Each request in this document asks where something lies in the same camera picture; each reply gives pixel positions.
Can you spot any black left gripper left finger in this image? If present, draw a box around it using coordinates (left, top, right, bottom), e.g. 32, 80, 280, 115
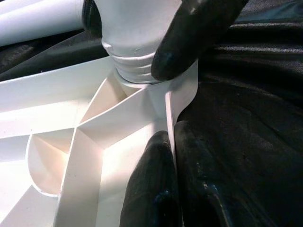
119, 130, 181, 227

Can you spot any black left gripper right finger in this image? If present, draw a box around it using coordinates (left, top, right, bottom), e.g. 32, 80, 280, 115
174, 120, 237, 227

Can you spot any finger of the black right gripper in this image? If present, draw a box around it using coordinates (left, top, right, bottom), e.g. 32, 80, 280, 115
82, 0, 103, 39
151, 0, 250, 81

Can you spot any white plastic table top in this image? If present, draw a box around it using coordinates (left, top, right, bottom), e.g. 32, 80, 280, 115
0, 56, 199, 227

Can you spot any black plastic cover sheet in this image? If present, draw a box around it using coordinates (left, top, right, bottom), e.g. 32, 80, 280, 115
0, 0, 303, 227

